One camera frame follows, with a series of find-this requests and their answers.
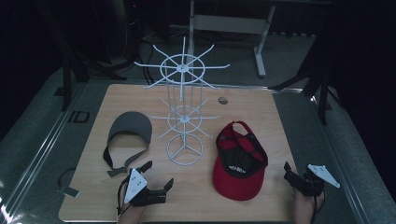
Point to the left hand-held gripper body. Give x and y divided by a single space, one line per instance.
146 196

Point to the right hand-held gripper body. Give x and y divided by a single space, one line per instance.
313 182

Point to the grey sun visor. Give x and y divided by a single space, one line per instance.
132 123

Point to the red baseball cap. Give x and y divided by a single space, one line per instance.
236 183

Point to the person's left hand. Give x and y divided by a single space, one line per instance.
130 215

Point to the person's right hand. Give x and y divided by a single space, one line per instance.
306 208

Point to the black floor marker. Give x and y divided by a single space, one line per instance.
78 117

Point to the black metal stand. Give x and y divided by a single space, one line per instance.
322 90
67 71

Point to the white metal desk frame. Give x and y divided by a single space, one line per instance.
232 24

